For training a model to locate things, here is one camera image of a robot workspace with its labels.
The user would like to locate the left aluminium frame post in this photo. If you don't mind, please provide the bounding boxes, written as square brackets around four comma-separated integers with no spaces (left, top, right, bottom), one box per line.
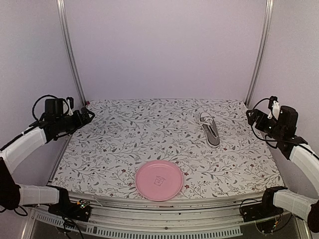
[56,0,87,106]

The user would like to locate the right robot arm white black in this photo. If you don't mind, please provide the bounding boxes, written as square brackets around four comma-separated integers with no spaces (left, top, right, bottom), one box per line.
[246,106,319,233]

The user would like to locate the pink round plate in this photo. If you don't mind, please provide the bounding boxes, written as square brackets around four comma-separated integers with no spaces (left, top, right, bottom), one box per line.
[135,160,183,202]

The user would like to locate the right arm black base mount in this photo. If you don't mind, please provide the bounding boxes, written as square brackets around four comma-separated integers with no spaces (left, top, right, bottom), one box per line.
[239,199,284,222]

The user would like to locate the front aluminium rail frame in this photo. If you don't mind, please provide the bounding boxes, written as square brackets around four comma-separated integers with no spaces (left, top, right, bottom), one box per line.
[21,193,312,239]

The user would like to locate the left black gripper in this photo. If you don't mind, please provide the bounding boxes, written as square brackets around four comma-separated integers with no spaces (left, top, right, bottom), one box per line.
[56,107,96,134]

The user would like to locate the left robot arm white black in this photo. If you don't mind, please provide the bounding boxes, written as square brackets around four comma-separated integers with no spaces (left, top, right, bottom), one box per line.
[0,95,95,222]

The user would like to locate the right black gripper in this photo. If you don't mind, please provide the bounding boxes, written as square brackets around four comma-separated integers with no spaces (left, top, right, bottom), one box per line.
[246,109,285,141]

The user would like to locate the aluminium frame post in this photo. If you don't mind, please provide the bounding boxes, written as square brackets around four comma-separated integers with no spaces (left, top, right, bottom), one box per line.
[56,0,87,106]
[244,0,274,108]

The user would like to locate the grey canvas sneaker white laces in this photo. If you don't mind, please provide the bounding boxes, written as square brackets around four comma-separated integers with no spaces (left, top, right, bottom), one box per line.
[199,112,220,147]

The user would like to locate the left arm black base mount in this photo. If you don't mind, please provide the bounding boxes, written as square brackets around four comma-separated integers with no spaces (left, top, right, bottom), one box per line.
[48,201,92,222]

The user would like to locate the right aluminium frame post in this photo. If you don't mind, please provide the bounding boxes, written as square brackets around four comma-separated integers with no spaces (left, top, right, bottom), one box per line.
[244,0,274,108]

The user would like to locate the floral patterned table mat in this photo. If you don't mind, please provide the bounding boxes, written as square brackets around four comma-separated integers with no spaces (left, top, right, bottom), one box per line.
[52,99,283,200]

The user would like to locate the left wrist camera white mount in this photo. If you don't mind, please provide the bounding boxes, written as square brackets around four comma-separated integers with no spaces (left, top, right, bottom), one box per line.
[64,97,74,116]

